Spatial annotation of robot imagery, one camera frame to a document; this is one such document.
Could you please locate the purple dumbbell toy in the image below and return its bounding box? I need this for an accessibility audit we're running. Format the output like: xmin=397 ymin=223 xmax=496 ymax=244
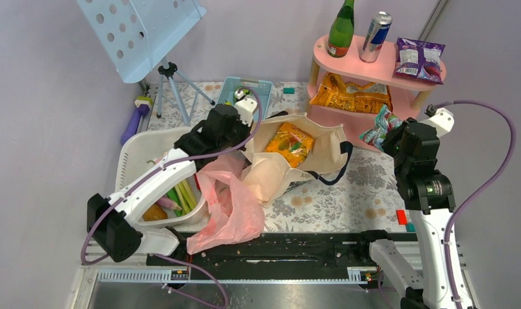
xmin=120 ymin=97 xmax=153 ymax=145

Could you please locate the teal flat block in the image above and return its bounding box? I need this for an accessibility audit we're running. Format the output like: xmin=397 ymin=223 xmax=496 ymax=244
xmin=405 ymin=223 xmax=415 ymax=232

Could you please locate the orange yellow packet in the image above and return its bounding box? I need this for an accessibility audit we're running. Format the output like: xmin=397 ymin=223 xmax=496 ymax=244
xmin=264 ymin=122 xmax=315 ymax=168

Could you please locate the floral patterned table mat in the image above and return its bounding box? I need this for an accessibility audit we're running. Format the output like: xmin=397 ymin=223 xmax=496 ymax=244
xmin=147 ymin=82 xmax=407 ymax=233

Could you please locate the beige floral canvas tote bag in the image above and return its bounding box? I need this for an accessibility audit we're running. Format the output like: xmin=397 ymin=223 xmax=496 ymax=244
xmin=242 ymin=111 xmax=354 ymax=205

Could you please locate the colourful candy packet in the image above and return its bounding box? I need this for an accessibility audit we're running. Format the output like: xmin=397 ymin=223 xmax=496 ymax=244
xmin=359 ymin=105 xmax=403 ymax=151

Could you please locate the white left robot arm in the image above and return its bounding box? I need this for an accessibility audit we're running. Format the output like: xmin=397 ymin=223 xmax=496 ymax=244
xmin=81 ymin=99 xmax=262 ymax=265

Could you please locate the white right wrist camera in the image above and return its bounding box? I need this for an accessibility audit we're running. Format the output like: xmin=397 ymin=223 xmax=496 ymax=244
xmin=421 ymin=104 xmax=455 ymax=138

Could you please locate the green cucumber toy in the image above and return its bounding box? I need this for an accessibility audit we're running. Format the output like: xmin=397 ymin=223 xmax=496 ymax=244
xmin=161 ymin=189 xmax=183 ymax=217

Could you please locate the light blue perforated basket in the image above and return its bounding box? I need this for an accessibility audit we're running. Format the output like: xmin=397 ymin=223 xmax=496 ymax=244
xmin=216 ymin=77 xmax=273 ymax=122

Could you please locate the orange toy food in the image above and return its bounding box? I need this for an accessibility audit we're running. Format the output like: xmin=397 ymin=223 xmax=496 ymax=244
xmin=142 ymin=204 xmax=168 ymax=221

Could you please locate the red orange small block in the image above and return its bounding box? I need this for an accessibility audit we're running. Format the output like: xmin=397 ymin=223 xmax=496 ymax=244
xmin=395 ymin=209 xmax=408 ymax=225

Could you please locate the pink two-tier wooden shelf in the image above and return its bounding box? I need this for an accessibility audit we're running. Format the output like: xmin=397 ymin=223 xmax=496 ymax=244
xmin=307 ymin=35 xmax=438 ymax=151

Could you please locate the green leek toy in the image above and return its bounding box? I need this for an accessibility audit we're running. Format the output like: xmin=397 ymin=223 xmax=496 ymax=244
xmin=175 ymin=180 xmax=197 ymax=214

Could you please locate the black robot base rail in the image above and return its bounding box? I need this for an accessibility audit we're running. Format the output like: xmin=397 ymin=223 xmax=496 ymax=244
xmin=171 ymin=233 xmax=381 ymax=283

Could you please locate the light blue music stand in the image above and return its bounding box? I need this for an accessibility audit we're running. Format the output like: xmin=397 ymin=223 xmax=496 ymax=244
xmin=75 ymin=0 xmax=216 ymax=124

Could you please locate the purple snack packet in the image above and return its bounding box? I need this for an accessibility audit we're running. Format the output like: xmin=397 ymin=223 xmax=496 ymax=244
xmin=393 ymin=37 xmax=446 ymax=84

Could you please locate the silver blue drink can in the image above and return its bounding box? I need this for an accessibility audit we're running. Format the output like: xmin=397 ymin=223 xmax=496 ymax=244
xmin=359 ymin=11 xmax=393 ymax=63

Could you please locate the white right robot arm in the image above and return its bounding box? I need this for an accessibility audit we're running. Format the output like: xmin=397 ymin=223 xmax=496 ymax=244
xmin=356 ymin=118 xmax=475 ymax=308

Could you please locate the white plastic tub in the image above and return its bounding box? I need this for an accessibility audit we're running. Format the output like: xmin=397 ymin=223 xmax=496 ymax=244
xmin=115 ymin=126 xmax=208 ymax=232

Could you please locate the green glass bottle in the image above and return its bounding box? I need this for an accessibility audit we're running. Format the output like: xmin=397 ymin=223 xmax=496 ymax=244
xmin=327 ymin=0 xmax=355 ymax=58

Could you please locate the pink plastic grocery bag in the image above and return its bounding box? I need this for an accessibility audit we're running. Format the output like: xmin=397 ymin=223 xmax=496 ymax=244
xmin=187 ymin=153 xmax=265 ymax=255

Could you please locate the orange printed snack bag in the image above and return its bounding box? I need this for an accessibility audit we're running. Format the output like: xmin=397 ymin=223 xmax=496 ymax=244
xmin=310 ymin=73 xmax=393 ymax=114

